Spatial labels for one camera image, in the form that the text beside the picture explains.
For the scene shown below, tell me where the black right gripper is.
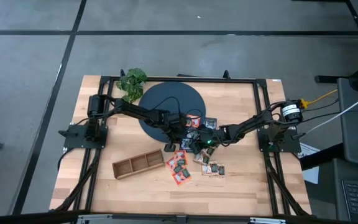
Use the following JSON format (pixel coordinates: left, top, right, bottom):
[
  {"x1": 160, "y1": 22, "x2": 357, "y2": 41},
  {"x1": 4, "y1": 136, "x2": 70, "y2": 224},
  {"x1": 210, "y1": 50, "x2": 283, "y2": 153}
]
[{"x1": 190, "y1": 126, "x2": 229, "y2": 156}]

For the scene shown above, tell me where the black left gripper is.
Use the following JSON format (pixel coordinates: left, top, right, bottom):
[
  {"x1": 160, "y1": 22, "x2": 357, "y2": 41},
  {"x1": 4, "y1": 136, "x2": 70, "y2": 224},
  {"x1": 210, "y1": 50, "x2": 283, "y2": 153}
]
[{"x1": 164, "y1": 112, "x2": 190, "y2": 153}]

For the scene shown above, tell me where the orange tea packet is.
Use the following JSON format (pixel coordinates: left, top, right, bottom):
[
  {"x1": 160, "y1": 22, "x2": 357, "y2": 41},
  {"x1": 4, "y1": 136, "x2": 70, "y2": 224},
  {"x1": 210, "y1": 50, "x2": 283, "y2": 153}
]
[
  {"x1": 165, "y1": 156, "x2": 183, "y2": 174},
  {"x1": 172, "y1": 169, "x2": 193, "y2": 187},
  {"x1": 186, "y1": 114, "x2": 202, "y2": 129},
  {"x1": 173, "y1": 149, "x2": 189, "y2": 166}
]

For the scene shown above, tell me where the wooden three-compartment tray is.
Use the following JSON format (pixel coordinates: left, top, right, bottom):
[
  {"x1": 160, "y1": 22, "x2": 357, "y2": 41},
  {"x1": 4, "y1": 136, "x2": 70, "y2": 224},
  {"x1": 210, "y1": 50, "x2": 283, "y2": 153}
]
[{"x1": 112, "y1": 149, "x2": 166, "y2": 180}]

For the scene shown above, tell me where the round blue woven placemat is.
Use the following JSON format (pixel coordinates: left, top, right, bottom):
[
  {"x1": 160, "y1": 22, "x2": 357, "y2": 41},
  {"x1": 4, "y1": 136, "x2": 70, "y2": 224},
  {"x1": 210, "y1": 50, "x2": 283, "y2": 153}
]
[{"x1": 137, "y1": 81, "x2": 207, "y2": 144}]

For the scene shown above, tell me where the green potted plant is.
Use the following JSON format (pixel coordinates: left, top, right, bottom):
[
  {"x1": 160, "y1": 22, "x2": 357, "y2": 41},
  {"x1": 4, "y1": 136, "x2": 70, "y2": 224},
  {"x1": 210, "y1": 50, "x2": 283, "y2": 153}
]
[{"x1": 116, "y1": 67, "x2": 149, "y2": 104}]

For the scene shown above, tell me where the white paper sheet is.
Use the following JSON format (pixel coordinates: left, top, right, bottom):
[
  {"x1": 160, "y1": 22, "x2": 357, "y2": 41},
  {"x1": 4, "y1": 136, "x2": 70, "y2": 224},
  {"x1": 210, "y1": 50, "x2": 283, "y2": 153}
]
[{"x1": 299, "y1": 142, "x2": 320, "y2": 185}]

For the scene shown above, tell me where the dark desk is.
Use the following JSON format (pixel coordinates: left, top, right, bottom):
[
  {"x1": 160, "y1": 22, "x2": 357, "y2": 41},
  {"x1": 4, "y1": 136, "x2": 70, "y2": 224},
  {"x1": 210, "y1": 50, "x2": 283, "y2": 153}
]
[{"x1": 303, "y1": 157, "x2": 358, "y2": 224}]

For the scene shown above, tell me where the black desk leg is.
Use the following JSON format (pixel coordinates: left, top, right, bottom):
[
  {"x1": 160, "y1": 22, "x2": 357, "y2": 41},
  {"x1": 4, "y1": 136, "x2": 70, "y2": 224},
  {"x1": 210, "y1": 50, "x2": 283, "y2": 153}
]
[{"x1": 314, "y1": 58, "x2": 358, "y2": 93}]

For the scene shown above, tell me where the black cable bundle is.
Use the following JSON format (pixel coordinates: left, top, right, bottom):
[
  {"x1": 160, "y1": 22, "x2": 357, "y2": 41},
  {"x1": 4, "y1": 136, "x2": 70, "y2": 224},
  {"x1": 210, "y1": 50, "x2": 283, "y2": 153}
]
[
  {"x1": 54, "y1": 148, "x2": 103, "y2": 213},
  {"x1": 264, "y1": 152, "x2": 311, "y2": 217}
]

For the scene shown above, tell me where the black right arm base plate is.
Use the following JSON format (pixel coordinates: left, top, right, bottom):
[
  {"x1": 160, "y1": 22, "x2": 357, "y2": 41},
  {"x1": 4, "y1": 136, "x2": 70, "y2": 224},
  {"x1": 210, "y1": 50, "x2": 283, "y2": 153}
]
[{"x1": 257, "y1": 126, "x2": 302, "y2": 154}]

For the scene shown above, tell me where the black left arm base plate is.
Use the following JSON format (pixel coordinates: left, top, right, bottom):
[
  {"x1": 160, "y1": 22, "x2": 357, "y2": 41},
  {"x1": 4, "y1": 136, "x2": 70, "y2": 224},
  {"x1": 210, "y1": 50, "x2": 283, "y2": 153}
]
[{"x1": 63, "y1": 123, "x2": 109, "y2": 149}]

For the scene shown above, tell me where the silver metal bracket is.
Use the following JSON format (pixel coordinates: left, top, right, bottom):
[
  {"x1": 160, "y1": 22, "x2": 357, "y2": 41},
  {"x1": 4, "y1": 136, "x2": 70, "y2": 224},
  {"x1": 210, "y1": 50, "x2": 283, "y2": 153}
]
[
  {"x1": 249, "y1": 217, "x2": 287, "y2": 224},
  {"x1": 76, "y1": 213, "x2": 115, "y2": 224}
]

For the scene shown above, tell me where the yellow power cable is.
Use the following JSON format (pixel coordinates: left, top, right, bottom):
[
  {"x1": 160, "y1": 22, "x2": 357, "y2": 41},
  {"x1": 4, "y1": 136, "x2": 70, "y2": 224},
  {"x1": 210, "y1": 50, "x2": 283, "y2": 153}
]
[{"x1": 298, "y1": 89, "x2": 339, "y2": 109}]

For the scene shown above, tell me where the white cable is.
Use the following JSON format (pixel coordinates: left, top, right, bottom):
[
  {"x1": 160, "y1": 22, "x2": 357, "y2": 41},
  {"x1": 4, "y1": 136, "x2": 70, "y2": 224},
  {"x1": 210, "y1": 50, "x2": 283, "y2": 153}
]
[{"x1": 305, "y1": 89, "x2": 358, "y2": 135}]

